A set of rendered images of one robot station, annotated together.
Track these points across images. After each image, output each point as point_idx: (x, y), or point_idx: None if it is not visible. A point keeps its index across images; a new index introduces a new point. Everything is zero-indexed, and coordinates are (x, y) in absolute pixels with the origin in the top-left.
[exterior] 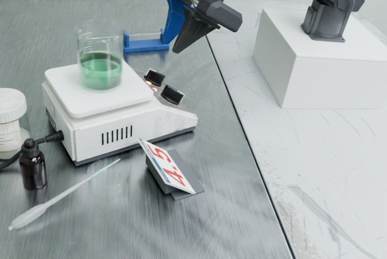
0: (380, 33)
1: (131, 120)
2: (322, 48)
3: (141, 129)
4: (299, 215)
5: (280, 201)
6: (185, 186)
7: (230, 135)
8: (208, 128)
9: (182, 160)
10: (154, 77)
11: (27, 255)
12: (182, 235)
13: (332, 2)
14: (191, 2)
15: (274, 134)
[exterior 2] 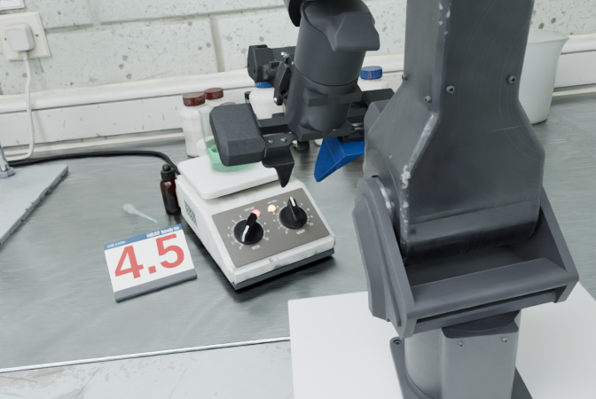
0: None
1: (192, 206)
2: (343, 357)
3: (199, 227)
4: (26, 391)
5: (61, 372)
6: (117, 276)
7: (220, 327)
8: (239, 305)
9: (172, 280)
10: (289, 211)
11: (97, 218)
12: (66, 287)
13: (416, 269)
14: (347, 136)
15: (215, 387)
